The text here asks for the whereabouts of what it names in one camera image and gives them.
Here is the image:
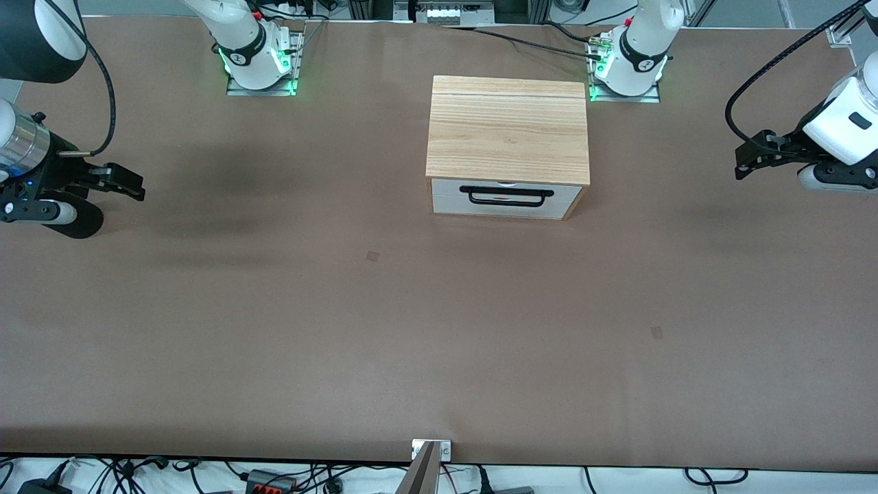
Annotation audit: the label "light wooden drawer cabinet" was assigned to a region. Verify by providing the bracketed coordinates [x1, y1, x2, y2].
[425, 75, 591, 221]

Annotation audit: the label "black metal drawer handle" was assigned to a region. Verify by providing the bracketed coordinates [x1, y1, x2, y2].
[459, 185, 554, 207]

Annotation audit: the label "white-fronted wooden drawer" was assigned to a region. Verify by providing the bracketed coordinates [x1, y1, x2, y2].
[430, 178, 583, 221]

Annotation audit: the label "black vase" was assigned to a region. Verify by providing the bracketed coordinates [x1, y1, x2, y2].
[58, 198, 105, 240]

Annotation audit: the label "brown table cover mat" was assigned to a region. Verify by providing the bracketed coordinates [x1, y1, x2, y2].
[0, 15, 878, 473]

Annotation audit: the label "black power strip red switches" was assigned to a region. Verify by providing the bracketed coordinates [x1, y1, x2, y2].
[245, 469, 298, 494]

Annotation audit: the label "white power strip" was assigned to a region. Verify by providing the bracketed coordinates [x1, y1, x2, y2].
[416, 1, 482, 22]

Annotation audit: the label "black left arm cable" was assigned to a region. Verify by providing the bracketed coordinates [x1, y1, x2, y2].
[725, 0, 872, 142]

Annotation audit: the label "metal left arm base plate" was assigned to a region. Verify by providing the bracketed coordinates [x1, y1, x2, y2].
[588, 32, 661, 104]

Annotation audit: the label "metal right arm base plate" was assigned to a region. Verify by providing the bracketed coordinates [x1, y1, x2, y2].
[226, 30, 304, 97]

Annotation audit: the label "short black table cable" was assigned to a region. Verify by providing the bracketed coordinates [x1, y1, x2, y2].
[542, 21, 599, 45]

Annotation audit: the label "long black table cable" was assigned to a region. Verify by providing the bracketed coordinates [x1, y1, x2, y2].
[446, 25, 608, 60]

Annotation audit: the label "aluminium frame profile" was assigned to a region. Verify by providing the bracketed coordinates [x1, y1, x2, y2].
[346, 0, 553, 25]

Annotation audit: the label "black looped floor cable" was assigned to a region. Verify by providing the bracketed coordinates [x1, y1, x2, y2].
[684, 467, 750, 486]

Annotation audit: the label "grey camera mount pole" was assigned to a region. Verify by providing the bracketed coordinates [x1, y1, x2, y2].
[396, 442, 440, 494]

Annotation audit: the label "small metal mounting bracket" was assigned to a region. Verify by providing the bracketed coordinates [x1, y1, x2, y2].
[411, 438, 453, 462]

